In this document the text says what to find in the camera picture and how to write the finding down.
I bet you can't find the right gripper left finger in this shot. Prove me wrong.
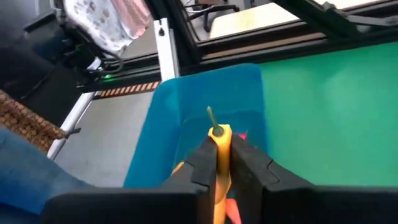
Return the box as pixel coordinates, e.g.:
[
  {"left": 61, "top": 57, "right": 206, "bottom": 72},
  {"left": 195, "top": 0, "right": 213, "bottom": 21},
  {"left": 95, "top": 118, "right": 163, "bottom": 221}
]
[{"left": 42, "top": 136, "right": 218, "bottom": 224}]

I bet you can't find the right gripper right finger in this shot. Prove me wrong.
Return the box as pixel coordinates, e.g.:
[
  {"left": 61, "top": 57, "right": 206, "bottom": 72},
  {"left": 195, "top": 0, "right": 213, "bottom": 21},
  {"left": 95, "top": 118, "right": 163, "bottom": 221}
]
[{"left": 231, "top": 134, "right": 398, "bottom": 224}]

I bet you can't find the long orange chili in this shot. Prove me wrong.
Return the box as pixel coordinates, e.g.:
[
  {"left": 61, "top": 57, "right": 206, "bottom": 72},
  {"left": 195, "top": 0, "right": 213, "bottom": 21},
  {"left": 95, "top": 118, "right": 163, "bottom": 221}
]
[{"left": 206, "top": 105, "right": 233, "bottom": 224}]

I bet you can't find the orange-red chili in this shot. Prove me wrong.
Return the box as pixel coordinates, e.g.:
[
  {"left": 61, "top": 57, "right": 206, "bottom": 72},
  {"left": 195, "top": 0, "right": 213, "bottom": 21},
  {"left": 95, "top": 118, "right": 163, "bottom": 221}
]
[{"left": 225, "top": 186, "right": 243, "bottom": 224}]

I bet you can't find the green table mat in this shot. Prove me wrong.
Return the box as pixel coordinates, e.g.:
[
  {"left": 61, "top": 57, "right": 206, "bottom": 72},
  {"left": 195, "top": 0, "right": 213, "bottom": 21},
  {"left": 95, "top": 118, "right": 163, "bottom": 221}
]
[{"left": 259, "top": 42, "right": 398, "bottom": 187}]

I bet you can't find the white tube leg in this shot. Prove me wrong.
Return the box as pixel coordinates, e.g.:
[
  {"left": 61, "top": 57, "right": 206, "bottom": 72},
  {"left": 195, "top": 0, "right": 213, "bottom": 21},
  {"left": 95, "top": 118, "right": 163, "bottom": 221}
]
[{"left": 46, "top": 91, "right": 96, "bottom": 161}]

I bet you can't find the person's leg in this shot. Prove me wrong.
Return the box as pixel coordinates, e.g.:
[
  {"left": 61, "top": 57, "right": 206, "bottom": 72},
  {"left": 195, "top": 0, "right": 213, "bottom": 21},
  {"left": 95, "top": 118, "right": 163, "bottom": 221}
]
[{"left": 0, "top": 127, "right": 94, "bottom": 224}]

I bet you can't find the black-orange hazard tape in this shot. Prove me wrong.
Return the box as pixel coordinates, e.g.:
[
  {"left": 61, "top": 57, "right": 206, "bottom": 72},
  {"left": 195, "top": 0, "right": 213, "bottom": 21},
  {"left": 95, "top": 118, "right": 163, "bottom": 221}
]
[{"left": 99, "top": 81, "right": 161, "bottom": 99}]

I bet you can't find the dark teal basket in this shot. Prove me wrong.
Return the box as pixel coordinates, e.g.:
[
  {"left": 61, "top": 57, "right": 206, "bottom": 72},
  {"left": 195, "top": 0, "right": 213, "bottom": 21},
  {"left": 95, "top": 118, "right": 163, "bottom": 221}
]
[{"left": 123, "top": 63, "right": 270, "bottom": 189}]

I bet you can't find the brown woven mat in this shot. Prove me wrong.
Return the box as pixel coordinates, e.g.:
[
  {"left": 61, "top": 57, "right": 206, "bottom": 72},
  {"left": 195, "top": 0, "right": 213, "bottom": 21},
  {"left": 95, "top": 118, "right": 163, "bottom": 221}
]
[{"left": 0, "top": 90, "right": 66, "bottom": 153}]

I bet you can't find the white patterned cloth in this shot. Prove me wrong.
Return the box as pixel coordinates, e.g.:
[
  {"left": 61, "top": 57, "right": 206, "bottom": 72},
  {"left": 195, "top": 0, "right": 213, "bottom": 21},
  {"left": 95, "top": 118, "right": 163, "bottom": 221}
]
[{"left": 63, "top": 0, "right": 153, "bottom": 57}]

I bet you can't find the black chair base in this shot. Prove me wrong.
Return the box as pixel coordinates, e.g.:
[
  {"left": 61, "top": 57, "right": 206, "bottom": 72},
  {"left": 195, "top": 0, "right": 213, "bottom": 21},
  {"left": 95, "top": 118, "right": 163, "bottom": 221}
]
[{"left": 186, "top": 0, "right": 240, "bottom": 34}]

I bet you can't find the white metal bracket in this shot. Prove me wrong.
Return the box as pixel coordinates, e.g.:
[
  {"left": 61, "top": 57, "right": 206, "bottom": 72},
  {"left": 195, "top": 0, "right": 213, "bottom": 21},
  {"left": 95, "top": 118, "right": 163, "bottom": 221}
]
[{"left": 153, "top": 17, "right": 180, "bottom": 82}]

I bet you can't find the black metal rig frame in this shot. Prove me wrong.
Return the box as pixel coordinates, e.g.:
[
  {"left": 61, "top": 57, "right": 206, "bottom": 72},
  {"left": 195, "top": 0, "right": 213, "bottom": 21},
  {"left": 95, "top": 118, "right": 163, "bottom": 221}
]
[{"left": 83, "top": 0, "right": 398, "bottom": 94}]

